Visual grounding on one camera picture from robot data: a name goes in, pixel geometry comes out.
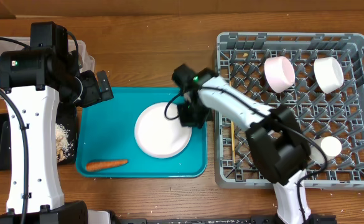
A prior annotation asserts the orange carrot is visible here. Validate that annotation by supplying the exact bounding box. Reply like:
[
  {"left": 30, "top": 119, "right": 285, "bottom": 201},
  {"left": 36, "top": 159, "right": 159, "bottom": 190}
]
[{"left": 85, "top": 159, "right": 128, "bottom": 172}]

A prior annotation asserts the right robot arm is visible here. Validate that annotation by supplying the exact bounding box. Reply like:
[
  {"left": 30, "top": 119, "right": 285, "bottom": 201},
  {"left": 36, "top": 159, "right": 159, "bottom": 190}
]
[{"left": 172, "top": 64, "right": 324, "bottom": 223}]

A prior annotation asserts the white bowl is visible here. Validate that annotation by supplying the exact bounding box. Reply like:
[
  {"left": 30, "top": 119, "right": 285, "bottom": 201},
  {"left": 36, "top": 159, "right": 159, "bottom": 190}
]
[{"left": 314, "top": 57, "right": 344, "bottom": 94}]

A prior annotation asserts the peanut shells pile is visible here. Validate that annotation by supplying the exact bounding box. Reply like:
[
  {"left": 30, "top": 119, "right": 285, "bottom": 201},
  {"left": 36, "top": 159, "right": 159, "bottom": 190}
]
[{"left": 56, "top": 142, "right": 67, "bottom": 162}]

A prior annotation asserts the rice pile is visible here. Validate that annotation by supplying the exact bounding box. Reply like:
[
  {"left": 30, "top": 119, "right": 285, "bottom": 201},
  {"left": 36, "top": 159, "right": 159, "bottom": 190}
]
[{"left": 55, "top": 124, "right": 72, "bottom": 152}]

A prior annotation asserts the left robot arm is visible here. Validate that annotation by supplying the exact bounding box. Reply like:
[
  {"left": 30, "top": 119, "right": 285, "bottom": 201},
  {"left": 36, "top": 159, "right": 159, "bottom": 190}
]
[{"left": 0, "top": 22, "right": 118, "bottom": 223}]

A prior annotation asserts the pink-white bowl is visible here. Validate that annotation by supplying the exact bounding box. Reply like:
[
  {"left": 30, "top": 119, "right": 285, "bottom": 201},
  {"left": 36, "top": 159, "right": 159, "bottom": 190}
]
[{"left": 264, "top": 56, "right": 295, "bottom": 93}]

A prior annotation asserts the clear plastic bin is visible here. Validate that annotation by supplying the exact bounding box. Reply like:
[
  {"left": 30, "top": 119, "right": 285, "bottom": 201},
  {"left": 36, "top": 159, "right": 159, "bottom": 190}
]
[{"left": 0, "top": 36, "right": 96, "bottom": 99}]

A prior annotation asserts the teal serving tray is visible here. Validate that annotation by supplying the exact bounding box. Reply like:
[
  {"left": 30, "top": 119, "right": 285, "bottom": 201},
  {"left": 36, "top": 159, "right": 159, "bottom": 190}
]
[{"left": 75, "top": 87, "right": 207, "bottom": 178}]

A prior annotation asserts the white round plate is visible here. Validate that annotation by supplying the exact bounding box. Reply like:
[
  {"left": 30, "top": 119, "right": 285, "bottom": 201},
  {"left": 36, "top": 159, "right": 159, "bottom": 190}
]
[{"left": 134, "top": 102, "right": 192, "bottom": 159}]

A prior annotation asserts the black plastic bin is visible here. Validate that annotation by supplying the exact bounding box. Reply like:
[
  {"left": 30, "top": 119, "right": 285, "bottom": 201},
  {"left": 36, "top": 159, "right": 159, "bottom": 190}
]
[{"left": 0, "top": 103, "right": 78, "bottom": 171}]

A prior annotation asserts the grey dish rack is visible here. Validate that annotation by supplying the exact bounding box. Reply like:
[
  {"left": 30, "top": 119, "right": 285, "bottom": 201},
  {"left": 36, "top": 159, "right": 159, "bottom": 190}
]
[{"left": 215, "top": 32, "right": 364, "bottom": 190}]

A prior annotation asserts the white cup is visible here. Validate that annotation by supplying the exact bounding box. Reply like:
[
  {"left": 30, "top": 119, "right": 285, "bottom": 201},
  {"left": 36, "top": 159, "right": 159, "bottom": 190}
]
[{"left": 309, "top": 136, "right": 342, "bottom": 164}]

